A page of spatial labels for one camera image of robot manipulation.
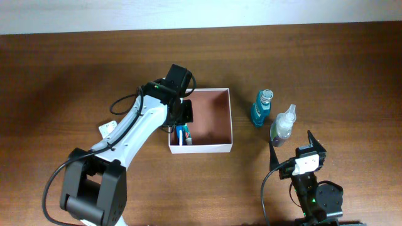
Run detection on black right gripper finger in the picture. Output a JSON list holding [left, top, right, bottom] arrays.
[[269, 141, 279, 171], [307, 130, 324, 153]]

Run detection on green toothpaste tube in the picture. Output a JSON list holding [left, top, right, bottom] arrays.
[[183, 124, 193, 145]]

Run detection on blue white toothbrush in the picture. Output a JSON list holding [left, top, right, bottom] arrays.
[[175, 126, 184, 146]]

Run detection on white green packet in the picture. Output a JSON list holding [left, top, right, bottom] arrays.
[[98, 121, 117, 139]]

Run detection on pink open cardboard box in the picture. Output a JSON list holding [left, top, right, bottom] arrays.
[[168, 88, 233, 154]]

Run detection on clear purple spray bottle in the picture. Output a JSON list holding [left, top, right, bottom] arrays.
[[270, 104, 296, 147]]

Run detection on teal mouthwash bottle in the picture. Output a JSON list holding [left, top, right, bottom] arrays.
[[251, 89, 274, 127]]

